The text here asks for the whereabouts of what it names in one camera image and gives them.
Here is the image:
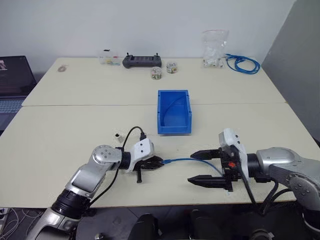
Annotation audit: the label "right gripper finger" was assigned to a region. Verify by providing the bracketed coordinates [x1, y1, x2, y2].
[187, 174, 226, 189]
[190, 148, 222, 161]

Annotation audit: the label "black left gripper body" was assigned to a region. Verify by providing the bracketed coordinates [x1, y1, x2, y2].
[135, 157, 152, 185]

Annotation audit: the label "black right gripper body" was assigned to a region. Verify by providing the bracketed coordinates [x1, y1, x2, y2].
[219, 146, 243, 193]

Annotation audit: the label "blue network cable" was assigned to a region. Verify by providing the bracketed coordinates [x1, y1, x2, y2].
[161, 157, 225, 177]

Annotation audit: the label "blue plastic bin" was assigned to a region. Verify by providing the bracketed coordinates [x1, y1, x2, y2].
[156, 89, 193, 137]

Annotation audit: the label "dark rounded shape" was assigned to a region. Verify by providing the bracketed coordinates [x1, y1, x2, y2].
[129, 213, 161, 240]

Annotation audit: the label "small clear jar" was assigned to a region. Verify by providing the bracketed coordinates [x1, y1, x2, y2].
[165, 61, 179, 75]
[150, 66, 163, 81]

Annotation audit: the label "black handheld remote controller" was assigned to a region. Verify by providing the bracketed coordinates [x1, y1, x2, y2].
[121, 51, 163, 69]

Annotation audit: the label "clear bag of couplers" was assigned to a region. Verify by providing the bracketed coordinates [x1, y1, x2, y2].
[201, 29, 230, 69]

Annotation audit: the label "clear plastic parts box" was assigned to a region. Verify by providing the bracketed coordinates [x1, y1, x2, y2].
[99, 49, 121, 66]

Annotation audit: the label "dark open laptop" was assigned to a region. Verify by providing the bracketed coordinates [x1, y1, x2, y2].
[0, 55, 38, 136]

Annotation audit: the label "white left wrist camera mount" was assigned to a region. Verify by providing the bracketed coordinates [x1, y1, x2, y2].
[126, 138, 155, 174]

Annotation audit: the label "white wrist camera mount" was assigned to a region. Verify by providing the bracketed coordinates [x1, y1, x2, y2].
[126, 138, 155, 174]
[218, 128, 249, 179]

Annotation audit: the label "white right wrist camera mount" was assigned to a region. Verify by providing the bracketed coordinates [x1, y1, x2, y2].
[218, 128, 249, 179]

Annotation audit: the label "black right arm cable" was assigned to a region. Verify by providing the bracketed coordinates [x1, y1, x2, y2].
[238, 149, 298, 217]

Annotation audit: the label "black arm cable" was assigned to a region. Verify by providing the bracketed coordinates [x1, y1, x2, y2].
[87, 126, 147, 205]
[238, 149, 298, 217]

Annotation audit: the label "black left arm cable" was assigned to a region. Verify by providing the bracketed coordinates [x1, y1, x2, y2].
[87, 126, 147, 205]

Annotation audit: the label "coiled blue cable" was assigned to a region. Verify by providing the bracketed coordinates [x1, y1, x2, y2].
[224, 53, 262, 75]

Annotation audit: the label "white floor cables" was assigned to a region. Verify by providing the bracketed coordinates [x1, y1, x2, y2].
[0, 206, 35, 240]

